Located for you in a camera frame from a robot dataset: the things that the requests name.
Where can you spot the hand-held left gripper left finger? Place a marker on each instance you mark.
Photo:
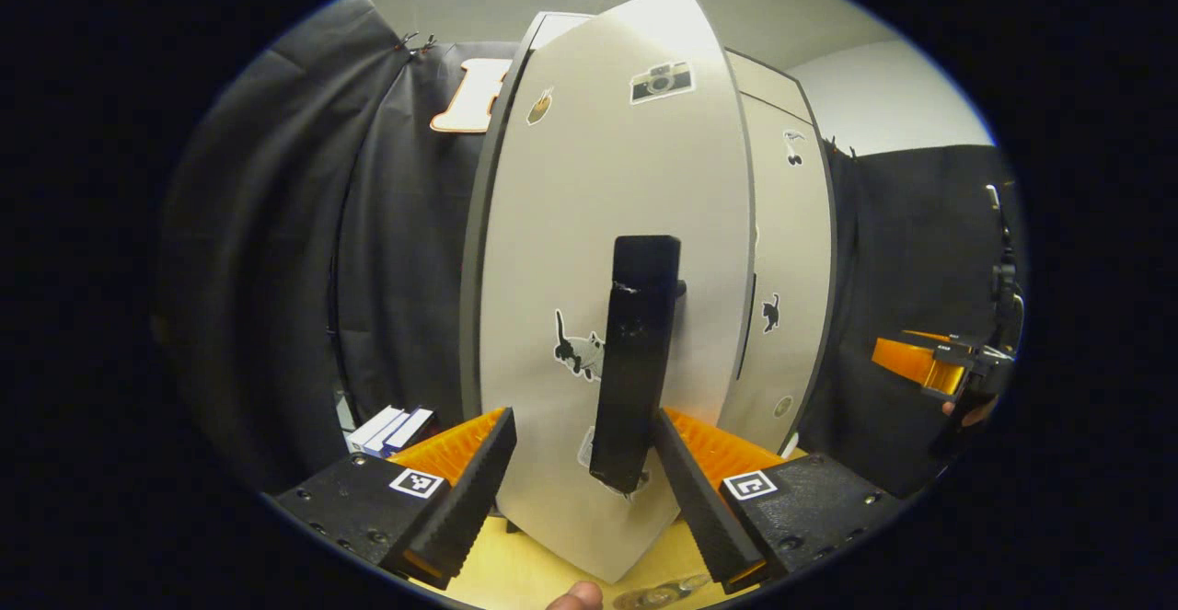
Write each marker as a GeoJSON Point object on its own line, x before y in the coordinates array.
{"type": "Point", "coordinates": [469, 495]}

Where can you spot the white cabinet door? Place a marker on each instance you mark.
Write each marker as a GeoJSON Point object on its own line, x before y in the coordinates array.
{"type": "Point", "coordinates": [571, 224]}
{"type": "Point", "coordinates": [791, 242]}

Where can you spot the clear plastic bottle green label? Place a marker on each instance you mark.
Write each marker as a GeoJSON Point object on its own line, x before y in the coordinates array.
{"type": "Point", "coordinates": [676, 587]}

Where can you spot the white and grey cabinet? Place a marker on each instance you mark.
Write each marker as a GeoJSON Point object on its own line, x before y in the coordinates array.
{"type": "Point", "coordinates": [555, 28]}

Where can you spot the white cabinet drawer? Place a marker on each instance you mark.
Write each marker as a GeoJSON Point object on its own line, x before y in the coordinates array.
{"type": "Point", "coordinates": [768, 86]}

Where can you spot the green and white roll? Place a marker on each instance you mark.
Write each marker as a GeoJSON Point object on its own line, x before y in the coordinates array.
{"type": "Point", "coordinates": [790, 446]}

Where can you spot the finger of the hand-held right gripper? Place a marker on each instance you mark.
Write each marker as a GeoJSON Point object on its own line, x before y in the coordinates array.
{"type": "Point", "coordinates": [906, 362]}
{"type": "Point", "coordinates": [931, 336]}

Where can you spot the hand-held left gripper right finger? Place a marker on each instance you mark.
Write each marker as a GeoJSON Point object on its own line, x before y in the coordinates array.
{"type": "Point", "coordinates": [699, 500]}

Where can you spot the dark blue book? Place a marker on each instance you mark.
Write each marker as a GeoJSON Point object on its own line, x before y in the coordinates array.
{"type": "Point", "coordinates": [417, 424]}

